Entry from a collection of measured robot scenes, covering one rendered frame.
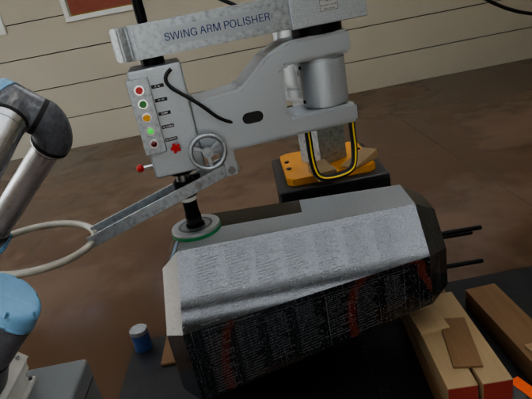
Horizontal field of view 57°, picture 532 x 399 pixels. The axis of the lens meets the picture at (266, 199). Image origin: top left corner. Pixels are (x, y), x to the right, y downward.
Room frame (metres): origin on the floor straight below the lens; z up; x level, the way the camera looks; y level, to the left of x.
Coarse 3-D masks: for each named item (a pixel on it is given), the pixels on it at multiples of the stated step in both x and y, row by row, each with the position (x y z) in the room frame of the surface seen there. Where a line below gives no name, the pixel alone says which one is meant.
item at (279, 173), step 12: (360, 144) 2.96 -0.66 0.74; (276, 168) 2.81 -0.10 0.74; (384, 168) 2.47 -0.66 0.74; (276, 180) 2.61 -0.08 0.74; (336, 180) 2.42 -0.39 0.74; (348, 180) 2.40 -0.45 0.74; (360, 180) 2.39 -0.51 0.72; (372, 180) 2.39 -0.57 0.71; (384, 180) 2.39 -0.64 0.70; (288, 192) 2.40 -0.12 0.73; (300, 192) 2.40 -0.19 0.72; (312, 192) 2.40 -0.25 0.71; (324, 192) 2.40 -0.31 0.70; (336, 192) 2.40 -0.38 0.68
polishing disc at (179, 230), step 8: (208, 216) 2.02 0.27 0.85; (216, 216) 2.00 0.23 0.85; (176, 224) 2.00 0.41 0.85; (184, 224) 1.98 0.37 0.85; (208, 224) 1.93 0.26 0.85; (216, 224) 1.91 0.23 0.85; (176, 232) 1.91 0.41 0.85; (184, 232) 1.90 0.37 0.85; (192, 232) 1.88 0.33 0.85; (200, 232) 1.86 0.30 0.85; (208, 232) 1.87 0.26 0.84
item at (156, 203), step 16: (208, 176) 1.91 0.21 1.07; (224, 176) 1.92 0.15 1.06; (160, 192) 1.99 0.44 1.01; (176, 192) 1.89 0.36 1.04; (192, 192) 1.90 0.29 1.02; (128, 208) 1.97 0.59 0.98; (144, 208) 1.87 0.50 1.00; (160, 208) 1.88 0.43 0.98; (96, 224) 1.95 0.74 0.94; (112, 224) 1.85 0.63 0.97; (128, 224) 1.86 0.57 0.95; (96, 240) 1.84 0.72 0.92
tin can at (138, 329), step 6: (138, 324) 2.35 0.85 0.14; (144, 324) 2.33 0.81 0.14; (132, 330) 2.30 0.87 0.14; (138, 330) 2.29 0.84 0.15; (144, 330) 2.28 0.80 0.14; (132, 336) 2.26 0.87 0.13; (138, 336) 2.25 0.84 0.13; (144, 336) 2.27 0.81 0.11; (138, 342) 2.25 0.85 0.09; (144, 342) 2.26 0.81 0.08; (150, 342) 2.29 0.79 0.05; (138, 348) 2.26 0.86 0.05; (144, 348) 2.26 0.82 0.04
